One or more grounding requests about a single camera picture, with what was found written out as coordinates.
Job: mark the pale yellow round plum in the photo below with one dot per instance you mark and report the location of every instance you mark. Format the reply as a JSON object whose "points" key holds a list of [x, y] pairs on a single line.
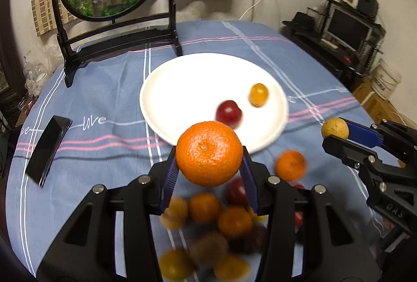
{"points": [[335, 128]]}

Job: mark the small dull yellow plum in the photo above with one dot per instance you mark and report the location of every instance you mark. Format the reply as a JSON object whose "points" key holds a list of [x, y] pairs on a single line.
{"points": [[260, 219]]}

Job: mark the black speaker box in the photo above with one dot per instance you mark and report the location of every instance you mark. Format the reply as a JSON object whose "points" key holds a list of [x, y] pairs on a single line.
{"points": [[367, 3]]}

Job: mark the white oval plate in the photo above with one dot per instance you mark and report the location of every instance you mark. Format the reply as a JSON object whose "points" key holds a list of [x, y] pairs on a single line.
{"points": [[195, 83]]}

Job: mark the yellow cherry tomato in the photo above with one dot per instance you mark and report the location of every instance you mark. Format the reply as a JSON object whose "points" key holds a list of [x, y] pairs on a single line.
{"points": [[259, 94]]}

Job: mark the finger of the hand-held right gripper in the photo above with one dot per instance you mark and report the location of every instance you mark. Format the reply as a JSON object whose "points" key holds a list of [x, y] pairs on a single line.
{"points": [[363, 136], [345, 148]]}

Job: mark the black smartphone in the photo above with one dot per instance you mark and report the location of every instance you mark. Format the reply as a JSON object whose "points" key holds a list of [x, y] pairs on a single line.
{"points": [[49, 148]]}

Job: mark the dark wooden cabinet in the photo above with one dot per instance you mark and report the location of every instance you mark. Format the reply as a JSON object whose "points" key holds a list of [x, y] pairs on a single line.
{"points": [[9, 83]]}

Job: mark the large orange mandarin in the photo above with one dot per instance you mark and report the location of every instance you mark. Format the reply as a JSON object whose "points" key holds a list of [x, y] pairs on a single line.
{"points": [[208, 151]]}

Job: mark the yellow plum with brown marks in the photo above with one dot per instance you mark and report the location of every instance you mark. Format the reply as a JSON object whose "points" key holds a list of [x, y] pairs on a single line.
{"points": [[176, 213]]}

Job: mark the yellow-orange apricot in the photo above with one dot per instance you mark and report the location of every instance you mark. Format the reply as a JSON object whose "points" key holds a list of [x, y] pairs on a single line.
{"points": [[231, 269]]}

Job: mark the clear plastic bags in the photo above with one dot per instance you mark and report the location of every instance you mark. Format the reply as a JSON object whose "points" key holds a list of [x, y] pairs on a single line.
{"points": [[35, 73]]}

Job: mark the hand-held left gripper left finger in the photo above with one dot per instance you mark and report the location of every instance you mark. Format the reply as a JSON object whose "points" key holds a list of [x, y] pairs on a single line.
{"points": [[169, 185]]}

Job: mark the brown wrinkled passion fruit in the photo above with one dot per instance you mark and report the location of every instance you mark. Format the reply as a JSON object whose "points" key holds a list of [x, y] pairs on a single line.
{"points": [[208, 249]]}

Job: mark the large red apple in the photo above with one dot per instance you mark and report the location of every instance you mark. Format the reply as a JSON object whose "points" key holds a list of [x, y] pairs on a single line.
{"points": [[235, 194]]}

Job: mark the dark mangosteen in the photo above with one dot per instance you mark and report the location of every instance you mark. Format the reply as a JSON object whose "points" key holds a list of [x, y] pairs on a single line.
{"points": [[254, 241]]}

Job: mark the black desk rack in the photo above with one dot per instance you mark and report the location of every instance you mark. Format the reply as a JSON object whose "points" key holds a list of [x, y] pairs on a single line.
{"points": [[312, 44]]}

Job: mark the small yellow-orange kumquat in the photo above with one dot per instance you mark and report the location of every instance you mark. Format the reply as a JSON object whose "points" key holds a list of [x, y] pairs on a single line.
{"points": [[176, 264]]}

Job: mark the white plastic bucket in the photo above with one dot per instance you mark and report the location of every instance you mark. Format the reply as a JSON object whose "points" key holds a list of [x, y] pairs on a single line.
{"points": [[386, 79]]}

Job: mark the cardboard box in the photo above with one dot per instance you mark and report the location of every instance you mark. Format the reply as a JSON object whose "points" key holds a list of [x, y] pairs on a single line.
{"points": [[374, 106]]}

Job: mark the red cherry tomato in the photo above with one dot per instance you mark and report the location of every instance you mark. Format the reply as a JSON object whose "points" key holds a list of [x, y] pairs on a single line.
{"points": [[298, 186], [298, 218], [229, 114]]}

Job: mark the smooth orange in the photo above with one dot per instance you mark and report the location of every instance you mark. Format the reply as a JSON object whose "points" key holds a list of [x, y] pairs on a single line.
{"points": [[204, 207], [235, 221]]}

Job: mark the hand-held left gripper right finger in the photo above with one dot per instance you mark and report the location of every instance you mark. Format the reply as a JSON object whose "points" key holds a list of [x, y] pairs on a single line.
{"points": [[250, 185]]}

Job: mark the computer monitor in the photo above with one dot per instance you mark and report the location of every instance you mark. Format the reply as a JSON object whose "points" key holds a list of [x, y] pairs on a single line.
{"points": [[348, 28]]}

